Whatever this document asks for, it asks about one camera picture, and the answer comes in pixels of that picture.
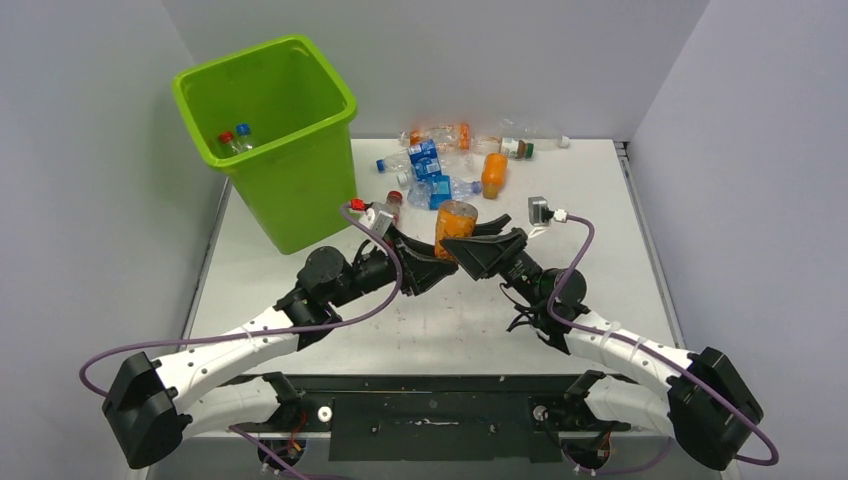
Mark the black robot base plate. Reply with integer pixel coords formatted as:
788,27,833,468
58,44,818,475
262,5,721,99
242,375,629,463

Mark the Pepsi bottle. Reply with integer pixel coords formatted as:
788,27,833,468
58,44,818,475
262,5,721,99
236,123,257,153

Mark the small orange juice bottle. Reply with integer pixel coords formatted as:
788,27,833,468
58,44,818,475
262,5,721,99
434,200,478,261

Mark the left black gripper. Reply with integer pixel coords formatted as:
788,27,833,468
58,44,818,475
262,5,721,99
328,223,456,308

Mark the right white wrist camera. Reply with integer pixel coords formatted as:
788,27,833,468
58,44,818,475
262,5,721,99
527,196,568,227

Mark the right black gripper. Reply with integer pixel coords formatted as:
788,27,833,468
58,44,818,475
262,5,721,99
439,214,547,310

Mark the crushed blue label bottle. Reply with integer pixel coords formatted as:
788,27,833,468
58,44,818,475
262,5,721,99
407,175,483,211

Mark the blue label clear bottle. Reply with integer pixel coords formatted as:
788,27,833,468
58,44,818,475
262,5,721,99
375,140,475,187

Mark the orange bottle barcode label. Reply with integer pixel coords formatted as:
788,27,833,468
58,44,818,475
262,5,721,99
481,153,508,200

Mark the orange label bottle rear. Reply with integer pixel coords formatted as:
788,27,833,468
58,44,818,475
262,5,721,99
398,122,471,152

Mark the green-red label bottle rear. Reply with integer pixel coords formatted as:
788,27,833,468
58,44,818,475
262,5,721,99
471,136,570,160

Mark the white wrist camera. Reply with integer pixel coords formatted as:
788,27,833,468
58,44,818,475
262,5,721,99
350,198,399,237
527,196,568,227

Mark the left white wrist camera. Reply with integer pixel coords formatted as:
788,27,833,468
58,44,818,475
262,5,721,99
350,198,399,237

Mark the green plastic bin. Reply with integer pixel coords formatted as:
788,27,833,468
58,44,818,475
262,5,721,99
172,35,357,254

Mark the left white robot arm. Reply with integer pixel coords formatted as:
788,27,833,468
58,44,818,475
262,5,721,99
102,227,458,469

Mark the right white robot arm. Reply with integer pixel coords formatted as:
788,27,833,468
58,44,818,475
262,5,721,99
439,228,779,471

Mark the red label clear bottle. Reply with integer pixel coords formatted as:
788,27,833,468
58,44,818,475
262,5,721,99
217,131,240,158

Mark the small red-cap bottle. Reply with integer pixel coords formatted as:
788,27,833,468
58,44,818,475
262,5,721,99
385,190,403,224

